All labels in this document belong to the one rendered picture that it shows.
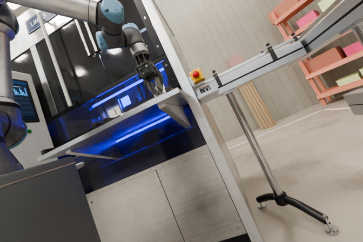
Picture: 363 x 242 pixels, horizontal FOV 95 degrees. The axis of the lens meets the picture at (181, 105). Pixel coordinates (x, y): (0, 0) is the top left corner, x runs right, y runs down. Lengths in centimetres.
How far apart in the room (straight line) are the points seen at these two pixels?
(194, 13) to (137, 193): 485
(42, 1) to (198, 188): 106
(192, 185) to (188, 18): 474
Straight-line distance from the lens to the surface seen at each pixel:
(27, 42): 186
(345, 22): 102
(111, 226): 140
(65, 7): 73
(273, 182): 124
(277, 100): 477
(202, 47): 487
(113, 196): 131
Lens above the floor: 73
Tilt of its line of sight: 8 degrees up
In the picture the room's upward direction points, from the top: 24 degrees counter-clockwise
